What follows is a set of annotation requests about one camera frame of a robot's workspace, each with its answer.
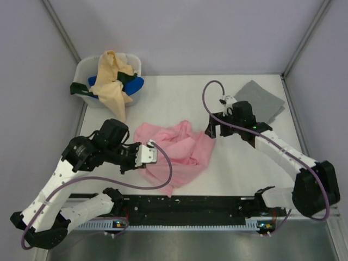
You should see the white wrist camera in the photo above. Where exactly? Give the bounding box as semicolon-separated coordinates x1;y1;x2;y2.
135;140;158;167
219;95;237;116

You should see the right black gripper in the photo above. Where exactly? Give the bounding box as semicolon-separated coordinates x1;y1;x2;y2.
205;110;243;139

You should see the blue t shirt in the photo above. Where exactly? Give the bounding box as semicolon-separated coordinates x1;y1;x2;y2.
88;76;144;96

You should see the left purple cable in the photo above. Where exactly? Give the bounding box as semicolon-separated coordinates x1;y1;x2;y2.
21;140;173;250

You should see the purple cable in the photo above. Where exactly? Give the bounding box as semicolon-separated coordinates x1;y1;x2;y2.
201;80;332;221
21;140;173;250

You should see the dark green t shirt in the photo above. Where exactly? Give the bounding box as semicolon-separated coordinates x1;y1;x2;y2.
70;72;138;98

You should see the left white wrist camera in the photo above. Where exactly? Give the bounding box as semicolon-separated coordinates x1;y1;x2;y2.
135;140;158;167

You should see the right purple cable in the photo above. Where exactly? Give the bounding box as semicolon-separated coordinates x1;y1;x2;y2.
201;80;332;221

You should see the aluminium corner post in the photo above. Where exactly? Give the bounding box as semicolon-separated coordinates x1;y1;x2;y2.
281;0;334;77
40;0;81;64

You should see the white plastic basket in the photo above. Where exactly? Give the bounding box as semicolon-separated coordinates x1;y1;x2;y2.
73;53;142;109

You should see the pink t shirt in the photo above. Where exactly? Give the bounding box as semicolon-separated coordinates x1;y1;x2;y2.
134;120;215;197

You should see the folded grey t shirt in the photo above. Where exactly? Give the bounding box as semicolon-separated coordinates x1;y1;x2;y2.
234;80;285;124

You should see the left aluminium corner post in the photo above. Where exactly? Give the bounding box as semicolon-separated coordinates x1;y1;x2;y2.
40;0;81;64

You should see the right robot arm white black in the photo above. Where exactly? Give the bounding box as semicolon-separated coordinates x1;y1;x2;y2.
205;96;340;218

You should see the right aluminium corner post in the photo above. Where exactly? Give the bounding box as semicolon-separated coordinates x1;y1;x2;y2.
281;0;334;77

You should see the yellow t shirt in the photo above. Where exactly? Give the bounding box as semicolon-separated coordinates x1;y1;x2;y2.
90;50;135;122

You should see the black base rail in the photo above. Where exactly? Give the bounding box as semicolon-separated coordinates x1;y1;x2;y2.
119;194;262;225

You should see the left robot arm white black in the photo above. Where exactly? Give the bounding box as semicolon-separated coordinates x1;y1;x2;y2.
10;119;146;250

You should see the slotted grey cable duct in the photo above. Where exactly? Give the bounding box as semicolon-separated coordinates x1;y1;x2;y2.
75;218;275;232

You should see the aluminium frame bar front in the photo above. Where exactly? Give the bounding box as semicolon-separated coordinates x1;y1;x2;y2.
327;204;341;218

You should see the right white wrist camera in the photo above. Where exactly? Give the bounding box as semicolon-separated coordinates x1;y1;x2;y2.
219;95;237;116

